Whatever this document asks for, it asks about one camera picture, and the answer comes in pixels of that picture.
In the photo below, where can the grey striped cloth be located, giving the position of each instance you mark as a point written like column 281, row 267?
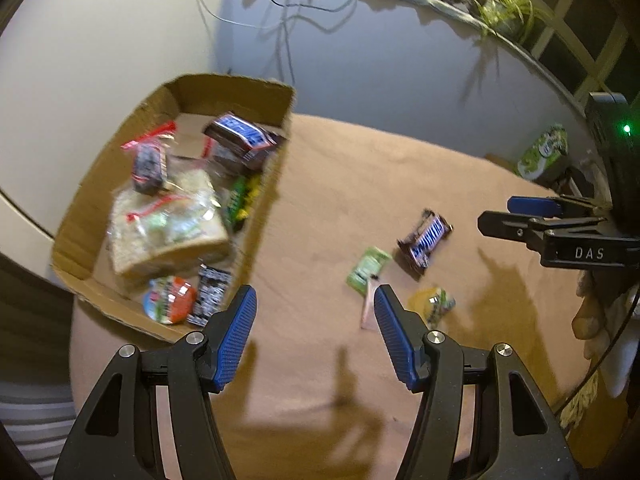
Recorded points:
column 30, row 420

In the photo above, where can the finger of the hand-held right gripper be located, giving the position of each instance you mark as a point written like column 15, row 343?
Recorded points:
column 500, row 225
column 530, row 205

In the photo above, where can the potted green plant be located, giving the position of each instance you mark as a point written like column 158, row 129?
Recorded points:
column 500, row 10

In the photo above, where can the orange jelly cup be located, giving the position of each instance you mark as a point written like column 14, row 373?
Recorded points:
column 167, row 300

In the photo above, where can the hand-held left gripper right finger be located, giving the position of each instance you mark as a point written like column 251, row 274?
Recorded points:
column 395, row 340

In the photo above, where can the green lid jelly cup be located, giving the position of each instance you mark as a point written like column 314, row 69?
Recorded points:
column 432, row 302

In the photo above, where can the patterned fringed cloth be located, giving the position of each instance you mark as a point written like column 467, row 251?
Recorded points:
column 580, row 400

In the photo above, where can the tan tablecloth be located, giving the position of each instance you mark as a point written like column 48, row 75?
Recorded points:
column 325, row 170

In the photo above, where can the person's right hand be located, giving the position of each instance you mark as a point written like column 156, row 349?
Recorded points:
column 592, row 320

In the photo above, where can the brown chocolate bar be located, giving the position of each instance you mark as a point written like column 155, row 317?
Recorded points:
column 425, row 242
column 240, row 135

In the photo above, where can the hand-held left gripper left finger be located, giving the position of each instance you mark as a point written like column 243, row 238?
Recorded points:
column 235, row 335

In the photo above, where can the green printed box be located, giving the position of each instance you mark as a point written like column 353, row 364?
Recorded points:
column 542, row 147

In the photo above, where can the yellow candy packet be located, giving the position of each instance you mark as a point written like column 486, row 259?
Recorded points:
column 240, row 200

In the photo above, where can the pink candy packet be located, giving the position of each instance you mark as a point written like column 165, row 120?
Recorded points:
column 369, row 305

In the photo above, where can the green candy packet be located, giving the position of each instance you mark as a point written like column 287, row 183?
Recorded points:
column 367, row 267

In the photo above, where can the clear wrapped bread packet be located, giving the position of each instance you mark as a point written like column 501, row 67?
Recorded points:
column 150, row 252

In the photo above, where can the white wooden lattice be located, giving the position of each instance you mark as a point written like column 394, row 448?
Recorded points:
column 570, row 35

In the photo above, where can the brown cardboard box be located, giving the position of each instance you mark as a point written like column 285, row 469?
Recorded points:
column 235, row 95

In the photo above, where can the black and white packet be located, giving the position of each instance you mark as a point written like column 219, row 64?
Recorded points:
column 210, row 290

